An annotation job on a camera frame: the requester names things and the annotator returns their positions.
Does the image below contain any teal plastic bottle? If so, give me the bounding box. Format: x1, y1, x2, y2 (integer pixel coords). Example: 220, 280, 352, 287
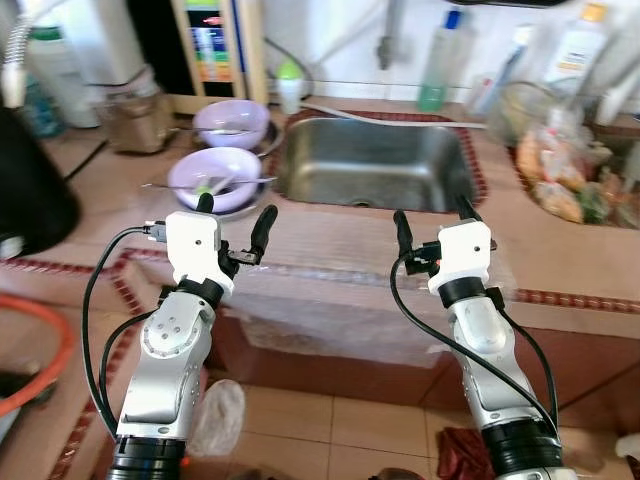
18, 70, 63, 139

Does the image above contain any clear bubble wrap sheet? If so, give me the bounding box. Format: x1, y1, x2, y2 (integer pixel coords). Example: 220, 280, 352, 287
215, 200, 521, 371

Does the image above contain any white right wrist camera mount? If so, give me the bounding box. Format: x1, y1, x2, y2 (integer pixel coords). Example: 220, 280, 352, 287
428, 220, 494, 297

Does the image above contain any black power cord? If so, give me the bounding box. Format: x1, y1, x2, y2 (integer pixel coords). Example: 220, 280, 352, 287
263, 38, 313, 96
60, 140, 109, 183

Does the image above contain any stainless steel sink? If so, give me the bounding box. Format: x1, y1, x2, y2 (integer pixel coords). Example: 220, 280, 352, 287
270, 113, 488, 214

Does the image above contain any white flexible shower hose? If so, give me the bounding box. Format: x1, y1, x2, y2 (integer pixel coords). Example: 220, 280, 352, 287
0, 0, 46, 109

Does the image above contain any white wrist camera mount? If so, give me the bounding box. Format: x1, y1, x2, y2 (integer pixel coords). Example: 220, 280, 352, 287
163, 210, 237, 299
428, 220, 494, 297

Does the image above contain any crumpled clear plastic bag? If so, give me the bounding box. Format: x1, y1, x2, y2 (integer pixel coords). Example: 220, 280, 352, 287
188, 378, 247, 458

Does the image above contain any white bottle orange cap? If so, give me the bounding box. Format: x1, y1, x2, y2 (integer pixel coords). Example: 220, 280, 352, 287
545, 0, 613, 101

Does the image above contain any clear jar with brown contents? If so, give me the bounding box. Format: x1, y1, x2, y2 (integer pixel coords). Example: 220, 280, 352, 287
95, 80, 176, 154

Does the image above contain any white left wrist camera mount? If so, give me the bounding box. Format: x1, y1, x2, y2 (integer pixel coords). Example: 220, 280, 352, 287
163, 210, 237, 299

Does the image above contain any white and blue bottle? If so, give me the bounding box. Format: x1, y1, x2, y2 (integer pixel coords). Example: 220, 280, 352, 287
475, 25, 536, 116

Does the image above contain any large white bottle green cap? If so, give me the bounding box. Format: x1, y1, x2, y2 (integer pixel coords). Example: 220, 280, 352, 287
22, 22, 101, 129

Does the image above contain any clear bottle with green liquid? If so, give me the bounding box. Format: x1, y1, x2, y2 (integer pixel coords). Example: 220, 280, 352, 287
417, 10, 471, 113

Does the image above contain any grey metal faucet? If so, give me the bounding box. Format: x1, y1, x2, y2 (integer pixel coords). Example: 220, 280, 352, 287
375, 0, 406, 71

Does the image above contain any purple plastic bowl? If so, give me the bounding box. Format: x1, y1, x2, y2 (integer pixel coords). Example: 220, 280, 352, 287
167, 147, 264, 214
192, 98, 271, 149

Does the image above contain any dark red cloth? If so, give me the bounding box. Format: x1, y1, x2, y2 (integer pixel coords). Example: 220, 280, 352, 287
435, 427, 498, 480

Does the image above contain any white appliance housing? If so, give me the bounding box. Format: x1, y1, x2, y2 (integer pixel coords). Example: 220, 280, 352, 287
55, 0, 156, 91

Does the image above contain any thin white pipe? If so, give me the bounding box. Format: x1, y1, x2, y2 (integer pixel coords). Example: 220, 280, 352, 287
300, 100, 491, 129

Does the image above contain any small white bottle green cap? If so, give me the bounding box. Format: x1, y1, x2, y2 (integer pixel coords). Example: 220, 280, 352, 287
275, 58, 306, 114

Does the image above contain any orange gas hose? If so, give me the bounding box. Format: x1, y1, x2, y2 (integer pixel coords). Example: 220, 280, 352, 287
0, 293, 77, 418

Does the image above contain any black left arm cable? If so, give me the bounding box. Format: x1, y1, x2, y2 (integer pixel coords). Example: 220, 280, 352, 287
82, 225, 169, 441

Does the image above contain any beige water ionizer with panel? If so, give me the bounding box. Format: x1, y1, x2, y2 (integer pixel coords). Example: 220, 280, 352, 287
170, 0, 268, 103

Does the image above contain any black electric kettle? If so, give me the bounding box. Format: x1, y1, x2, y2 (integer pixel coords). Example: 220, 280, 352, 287
0, 105, 81, 261

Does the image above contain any dark right robot foot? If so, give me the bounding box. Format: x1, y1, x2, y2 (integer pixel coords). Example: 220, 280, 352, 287
368, 467, 426, 480

